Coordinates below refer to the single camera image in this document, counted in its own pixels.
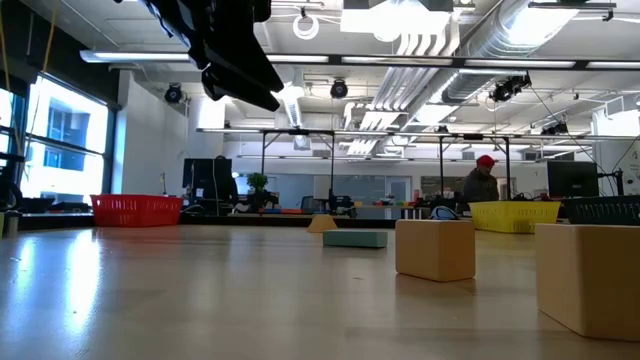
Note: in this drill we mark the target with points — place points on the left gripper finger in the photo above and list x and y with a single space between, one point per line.
240 92
235 60

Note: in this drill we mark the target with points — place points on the teal rectangular block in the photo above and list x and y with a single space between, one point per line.
355 238

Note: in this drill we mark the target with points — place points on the small orange cube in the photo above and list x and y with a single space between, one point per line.
435 249
590 280

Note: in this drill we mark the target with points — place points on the green potted plant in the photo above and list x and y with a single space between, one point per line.
257 181

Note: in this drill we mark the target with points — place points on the black computer monitor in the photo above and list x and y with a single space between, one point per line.
207 180
572 178

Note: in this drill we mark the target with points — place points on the overhead LED light bar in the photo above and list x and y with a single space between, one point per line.
350 60

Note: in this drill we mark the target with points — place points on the red plastic basket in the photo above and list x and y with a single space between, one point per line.
136 210

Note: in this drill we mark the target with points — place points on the white ceiling conduit bundle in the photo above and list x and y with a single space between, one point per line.
400 85

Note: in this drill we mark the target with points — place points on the large bright window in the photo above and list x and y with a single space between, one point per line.
65 140

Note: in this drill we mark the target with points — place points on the background table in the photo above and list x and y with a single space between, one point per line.
390 206

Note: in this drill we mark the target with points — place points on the white blue rounded object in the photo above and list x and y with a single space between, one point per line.
444 213

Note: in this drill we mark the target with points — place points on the dark object by window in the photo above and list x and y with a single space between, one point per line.
7 185

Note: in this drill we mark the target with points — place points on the person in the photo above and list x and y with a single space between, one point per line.
480 182

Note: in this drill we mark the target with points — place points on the small grey cylinder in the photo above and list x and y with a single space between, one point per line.
10 222

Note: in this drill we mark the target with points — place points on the yellow plastic basket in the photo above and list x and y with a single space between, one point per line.
515 216

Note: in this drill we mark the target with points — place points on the black plastic basket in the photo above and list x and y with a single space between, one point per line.
605 210

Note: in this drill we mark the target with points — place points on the black ceiling camera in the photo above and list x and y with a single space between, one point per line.
510 87
555 129
339 89
173 93

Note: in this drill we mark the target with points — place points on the black background station frame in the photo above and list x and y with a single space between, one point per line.
472 136
297 132

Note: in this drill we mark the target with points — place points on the black aluminium table frame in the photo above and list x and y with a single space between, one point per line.
240 220

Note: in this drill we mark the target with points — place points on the silver ceiling duct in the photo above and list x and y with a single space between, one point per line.
500 45

